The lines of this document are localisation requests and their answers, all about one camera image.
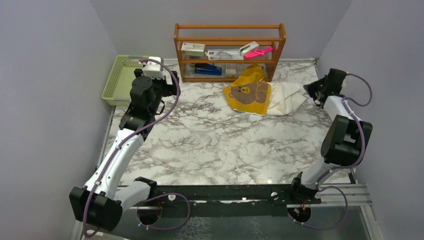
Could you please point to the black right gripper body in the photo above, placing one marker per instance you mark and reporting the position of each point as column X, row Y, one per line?
column 322, row 86

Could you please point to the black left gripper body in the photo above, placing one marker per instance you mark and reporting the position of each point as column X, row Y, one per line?
column 162, row 89

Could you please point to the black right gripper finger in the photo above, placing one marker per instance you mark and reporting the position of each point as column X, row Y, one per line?
column 319, row 101
column 312, row 89

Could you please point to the yellow brown bear towel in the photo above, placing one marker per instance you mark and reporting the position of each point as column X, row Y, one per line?
column 250, row 93

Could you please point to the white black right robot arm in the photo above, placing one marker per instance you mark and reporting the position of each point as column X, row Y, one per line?
column 346, row 141

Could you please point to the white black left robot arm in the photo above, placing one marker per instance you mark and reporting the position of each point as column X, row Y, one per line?
column 99, row 203

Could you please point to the cream white towel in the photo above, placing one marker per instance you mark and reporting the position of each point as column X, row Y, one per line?
column 285, row 98

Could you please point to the green plastic basket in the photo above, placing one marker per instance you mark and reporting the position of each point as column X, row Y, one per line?
column 119, row 83

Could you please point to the blue black stapler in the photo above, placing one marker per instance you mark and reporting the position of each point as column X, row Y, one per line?
column 207, row 69

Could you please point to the white green box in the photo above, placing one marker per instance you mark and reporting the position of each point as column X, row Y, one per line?
column 192, row 49

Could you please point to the wooden shelf rack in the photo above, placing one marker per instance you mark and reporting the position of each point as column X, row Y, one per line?
column 229, row 37

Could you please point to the small white eraser box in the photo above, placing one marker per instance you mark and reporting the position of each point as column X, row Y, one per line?
column 230, row 70

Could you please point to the white stapler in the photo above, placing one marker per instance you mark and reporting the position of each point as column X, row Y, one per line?
column 248, row 48

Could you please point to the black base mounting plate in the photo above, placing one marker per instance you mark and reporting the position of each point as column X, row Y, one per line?
column 215, row 201

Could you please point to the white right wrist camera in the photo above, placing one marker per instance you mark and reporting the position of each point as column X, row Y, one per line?
column 345, row 81

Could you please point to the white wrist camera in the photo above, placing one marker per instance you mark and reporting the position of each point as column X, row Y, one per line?
column 153, row 70
column 345, row 81

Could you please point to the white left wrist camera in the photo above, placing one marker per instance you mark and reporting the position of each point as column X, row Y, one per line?
column 153, row 70

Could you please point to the aluminium rail frame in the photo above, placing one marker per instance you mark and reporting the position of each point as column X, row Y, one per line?
column 338, row 195

